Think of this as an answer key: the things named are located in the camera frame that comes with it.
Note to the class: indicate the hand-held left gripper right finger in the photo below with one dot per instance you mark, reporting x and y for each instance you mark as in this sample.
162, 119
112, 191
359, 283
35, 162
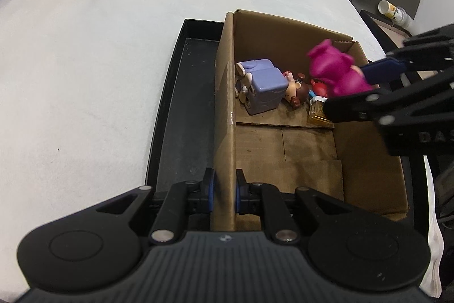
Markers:
239, 194

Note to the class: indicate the black tray with brown base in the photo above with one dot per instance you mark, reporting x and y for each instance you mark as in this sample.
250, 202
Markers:
383, 31

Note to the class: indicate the white yellow paper cup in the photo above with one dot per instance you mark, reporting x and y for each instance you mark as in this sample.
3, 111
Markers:
393, 13

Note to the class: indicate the brown cardboard box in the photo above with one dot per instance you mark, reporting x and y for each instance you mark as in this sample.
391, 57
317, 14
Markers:
312, 154

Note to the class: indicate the pink bear toy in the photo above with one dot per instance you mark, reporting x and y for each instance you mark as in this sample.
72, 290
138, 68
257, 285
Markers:
337, 72

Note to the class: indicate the purple cube doll figurine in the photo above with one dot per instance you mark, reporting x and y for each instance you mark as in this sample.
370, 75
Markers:
266, 86

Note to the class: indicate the small red yellow figurine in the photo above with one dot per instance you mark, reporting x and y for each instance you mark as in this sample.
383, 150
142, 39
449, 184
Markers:
317, 113

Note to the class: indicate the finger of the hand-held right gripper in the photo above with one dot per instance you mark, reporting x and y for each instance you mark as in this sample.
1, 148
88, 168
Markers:
383, 70
354, 107

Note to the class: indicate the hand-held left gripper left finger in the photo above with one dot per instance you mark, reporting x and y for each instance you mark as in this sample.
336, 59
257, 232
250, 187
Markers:
211, 191

